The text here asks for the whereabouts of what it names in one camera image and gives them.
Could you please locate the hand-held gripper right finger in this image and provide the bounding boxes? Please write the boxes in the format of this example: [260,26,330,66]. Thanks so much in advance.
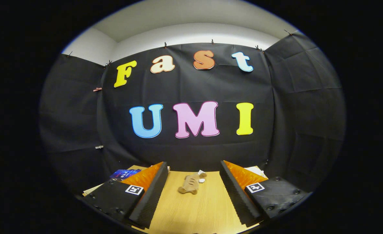
[219,160,309,227]

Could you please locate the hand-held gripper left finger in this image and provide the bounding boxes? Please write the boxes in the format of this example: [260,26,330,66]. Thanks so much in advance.
[83,162,169,229]

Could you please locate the green fabric storage box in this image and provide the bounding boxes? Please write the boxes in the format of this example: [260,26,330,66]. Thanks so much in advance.
[83,183,105,196]

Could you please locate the white pouch with red label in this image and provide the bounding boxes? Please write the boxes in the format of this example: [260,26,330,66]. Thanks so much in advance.
[245,166,268,179]

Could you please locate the dark blue book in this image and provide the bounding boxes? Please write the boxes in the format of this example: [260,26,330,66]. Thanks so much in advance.
[110,169,142,180]

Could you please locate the brown plush toy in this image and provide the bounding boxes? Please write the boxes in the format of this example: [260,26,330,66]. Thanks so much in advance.
[178,170,207,195]

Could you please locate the black backdrop cloth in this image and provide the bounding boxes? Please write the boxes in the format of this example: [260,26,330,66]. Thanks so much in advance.
[39,31,346,195]

